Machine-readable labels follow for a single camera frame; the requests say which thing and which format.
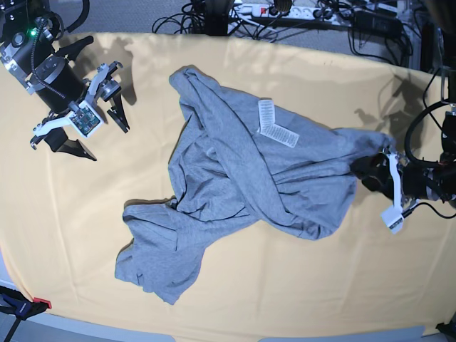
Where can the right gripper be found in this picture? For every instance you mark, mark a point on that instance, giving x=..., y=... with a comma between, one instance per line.
x=101, y=86

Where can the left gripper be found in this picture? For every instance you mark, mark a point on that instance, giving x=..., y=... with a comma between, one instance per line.
x=382, y=173

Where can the grey t-shirt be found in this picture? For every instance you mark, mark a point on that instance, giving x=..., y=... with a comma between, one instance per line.
x=227, y=175

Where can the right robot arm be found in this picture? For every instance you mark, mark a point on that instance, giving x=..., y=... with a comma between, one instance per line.
x=28, y=31

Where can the yellow table cloth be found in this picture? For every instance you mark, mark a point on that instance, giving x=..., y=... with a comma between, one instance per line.
x=61, y=216

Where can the black power adapter brick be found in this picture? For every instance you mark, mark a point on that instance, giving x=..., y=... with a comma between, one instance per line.
x=377, y=24

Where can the black clamp right corner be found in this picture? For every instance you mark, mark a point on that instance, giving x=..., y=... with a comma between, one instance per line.
x=448, y=329

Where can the blue black bar clamp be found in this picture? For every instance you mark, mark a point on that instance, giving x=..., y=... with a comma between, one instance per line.
x=19, y=306

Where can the white power strip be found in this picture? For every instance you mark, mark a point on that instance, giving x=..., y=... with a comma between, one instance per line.
x=267, y=13

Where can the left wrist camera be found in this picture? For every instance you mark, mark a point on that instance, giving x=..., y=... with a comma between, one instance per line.
x=393, y=219

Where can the black centre post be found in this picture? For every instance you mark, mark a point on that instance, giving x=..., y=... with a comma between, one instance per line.
x=216, y=17

